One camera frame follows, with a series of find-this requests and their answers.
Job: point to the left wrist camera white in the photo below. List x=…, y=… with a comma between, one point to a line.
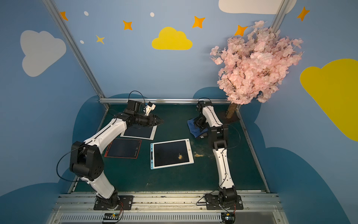
x=149, y=107

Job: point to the right controller board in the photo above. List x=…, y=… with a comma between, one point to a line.
x=227, y=218

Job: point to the left controller board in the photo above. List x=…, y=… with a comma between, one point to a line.
x=111, y=218

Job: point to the white framed drawing tablet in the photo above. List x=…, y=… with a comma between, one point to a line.
x=139, y=132

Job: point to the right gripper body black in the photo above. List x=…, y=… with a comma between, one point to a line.
x=200, y=123

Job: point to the grey blue wiping cloth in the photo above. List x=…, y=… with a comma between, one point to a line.
x=196, y=131

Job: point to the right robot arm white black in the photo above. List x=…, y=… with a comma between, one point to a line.
x=218, y=137

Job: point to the pink cherry blossom tree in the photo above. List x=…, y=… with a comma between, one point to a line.
x=255, y=66

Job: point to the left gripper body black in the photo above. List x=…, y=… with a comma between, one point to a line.
x=149, y=120

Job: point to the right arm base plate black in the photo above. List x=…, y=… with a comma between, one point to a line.
x=214, y=202

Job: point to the controller board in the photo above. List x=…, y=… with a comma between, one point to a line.
x=227, y=218
x=111, y=218

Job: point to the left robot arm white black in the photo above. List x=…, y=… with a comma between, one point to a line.
x=86, y=157

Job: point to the red framed drawing tablet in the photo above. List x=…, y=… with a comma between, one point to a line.
x=123, y=148

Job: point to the aluminium mounting rail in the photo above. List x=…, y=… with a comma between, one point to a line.
x=173, y=207

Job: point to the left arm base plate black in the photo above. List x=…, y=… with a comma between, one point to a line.
x=114, y=203

